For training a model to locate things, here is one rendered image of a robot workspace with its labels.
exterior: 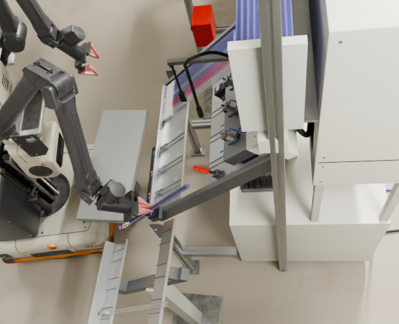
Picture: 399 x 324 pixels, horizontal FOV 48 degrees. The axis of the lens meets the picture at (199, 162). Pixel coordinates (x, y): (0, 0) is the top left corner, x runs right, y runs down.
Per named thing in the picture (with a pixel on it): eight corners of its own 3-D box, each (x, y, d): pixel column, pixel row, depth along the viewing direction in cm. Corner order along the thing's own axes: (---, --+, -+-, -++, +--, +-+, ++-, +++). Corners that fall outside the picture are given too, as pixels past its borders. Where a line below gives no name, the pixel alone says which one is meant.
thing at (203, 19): (203, 119, 291) (176, 35, 223) (204, 89, 302) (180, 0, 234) (239, 117, 286) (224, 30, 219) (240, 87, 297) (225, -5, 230)
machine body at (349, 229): (242, 263, 242) (228, 225, 188) (242, 151, 274) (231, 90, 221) (367, 264, 230) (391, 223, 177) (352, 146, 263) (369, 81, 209)
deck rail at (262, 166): (162, 221, 188) (149, 218, 185) (162, 216, 189) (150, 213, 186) (286, 164, 137) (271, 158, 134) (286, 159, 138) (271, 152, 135)
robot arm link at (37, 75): (47, 45, 131) (24, 58, 124) (80, 80, 133) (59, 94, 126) (-5, 121, 159) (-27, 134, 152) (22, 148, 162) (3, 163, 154)
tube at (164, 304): (101, 315, 170) (98, 315, 169) (102, 312, 170) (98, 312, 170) (167, 306, 131) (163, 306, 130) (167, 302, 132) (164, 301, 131)
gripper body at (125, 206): (136, 189, 158) (116, 186, 154) (136, 217, 153) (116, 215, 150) (128, 196, 162) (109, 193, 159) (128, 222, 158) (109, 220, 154)
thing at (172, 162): (158, 215, 187) (152, 213, 186) (171, 87, 218) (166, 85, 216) (185, 202, 173) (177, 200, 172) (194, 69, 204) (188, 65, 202)
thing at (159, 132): (162, 216, 189) (147, 213, 186) (174, 91, 220) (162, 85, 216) (164, 216, 189) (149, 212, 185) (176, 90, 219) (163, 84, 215)
